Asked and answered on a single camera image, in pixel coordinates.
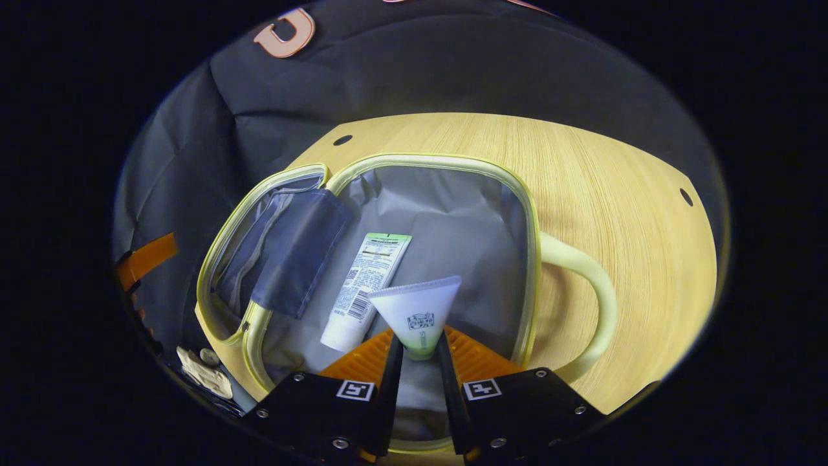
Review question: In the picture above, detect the pale yellow suitcase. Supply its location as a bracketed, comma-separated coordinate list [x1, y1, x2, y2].
[194, 152, 618, 454]

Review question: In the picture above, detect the black backdrop cloth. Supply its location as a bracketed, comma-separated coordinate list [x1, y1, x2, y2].
[113, 0, 728, 363]

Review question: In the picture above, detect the green white skin care tube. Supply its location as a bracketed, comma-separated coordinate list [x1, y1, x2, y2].
[320, 232, 413, 353]

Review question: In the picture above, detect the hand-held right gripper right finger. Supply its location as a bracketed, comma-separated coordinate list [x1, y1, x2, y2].
[437, 326, 609, 463]

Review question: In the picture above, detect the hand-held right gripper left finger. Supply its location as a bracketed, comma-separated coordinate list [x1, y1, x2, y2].
[243, 333, 405, 463]

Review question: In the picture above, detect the small white tube green cap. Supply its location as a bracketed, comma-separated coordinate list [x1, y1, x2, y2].
[367, 275, 463, 361]

